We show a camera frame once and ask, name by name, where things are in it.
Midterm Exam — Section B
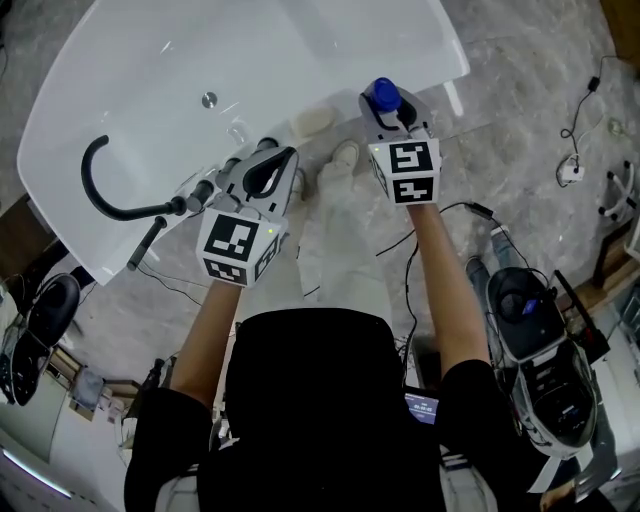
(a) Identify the person's right white shoe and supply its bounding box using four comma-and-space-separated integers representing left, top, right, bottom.
328, 140, 361, 174

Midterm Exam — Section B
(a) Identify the white soap bar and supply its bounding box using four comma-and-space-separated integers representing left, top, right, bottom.
292, 105, 337, 139

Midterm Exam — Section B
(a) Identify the black curved faucet spout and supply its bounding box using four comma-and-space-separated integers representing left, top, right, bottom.
80, 134, 189, 222

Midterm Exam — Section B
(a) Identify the black phone with lit screen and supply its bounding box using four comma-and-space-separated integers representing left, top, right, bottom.
403, 392, 441, 426

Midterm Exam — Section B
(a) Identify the black padded equipment case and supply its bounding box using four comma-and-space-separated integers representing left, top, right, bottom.
0, 272, 82, 407

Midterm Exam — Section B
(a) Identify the white bathtub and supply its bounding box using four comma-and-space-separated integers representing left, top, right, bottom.
16, 0, 471, 287

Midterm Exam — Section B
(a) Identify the white office chair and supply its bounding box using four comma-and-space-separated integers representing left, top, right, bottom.
597, 159, 640, 219

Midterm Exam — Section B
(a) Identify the person's right forearm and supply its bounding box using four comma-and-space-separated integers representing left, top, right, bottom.
405, 201, 494, 389

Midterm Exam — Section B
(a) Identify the dark wooden stool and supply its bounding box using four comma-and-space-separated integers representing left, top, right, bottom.
0, 193, 69, 281

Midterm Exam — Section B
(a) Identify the black hand shower handle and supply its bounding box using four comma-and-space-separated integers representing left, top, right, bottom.
126, 216, 169, 272

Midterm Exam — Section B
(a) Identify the blue bottle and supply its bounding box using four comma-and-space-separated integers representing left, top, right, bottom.
362, 77, 404, 135

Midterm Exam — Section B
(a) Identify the person's left forearm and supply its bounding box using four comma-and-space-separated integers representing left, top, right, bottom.
169, 279, 244, 401

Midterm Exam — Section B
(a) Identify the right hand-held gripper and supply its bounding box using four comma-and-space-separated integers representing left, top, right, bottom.
358, 89, 442, 206

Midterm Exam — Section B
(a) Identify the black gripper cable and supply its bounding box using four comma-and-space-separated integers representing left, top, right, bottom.
374, 202, 474, 351

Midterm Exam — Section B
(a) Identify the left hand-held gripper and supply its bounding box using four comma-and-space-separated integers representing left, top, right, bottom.
195, 146, 302, 290

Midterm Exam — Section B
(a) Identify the person's black shirt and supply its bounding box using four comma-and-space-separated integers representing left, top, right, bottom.
124, 357, 546, 512

